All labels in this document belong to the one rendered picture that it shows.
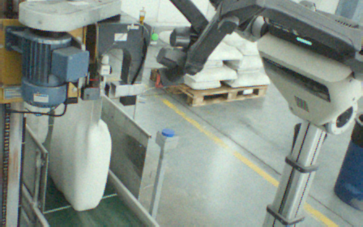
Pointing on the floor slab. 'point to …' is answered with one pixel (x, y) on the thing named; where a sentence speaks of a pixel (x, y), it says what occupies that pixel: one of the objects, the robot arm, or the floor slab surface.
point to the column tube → (11, 123)
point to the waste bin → (352, 169)
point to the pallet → (195, 97)
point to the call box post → (158, 182)
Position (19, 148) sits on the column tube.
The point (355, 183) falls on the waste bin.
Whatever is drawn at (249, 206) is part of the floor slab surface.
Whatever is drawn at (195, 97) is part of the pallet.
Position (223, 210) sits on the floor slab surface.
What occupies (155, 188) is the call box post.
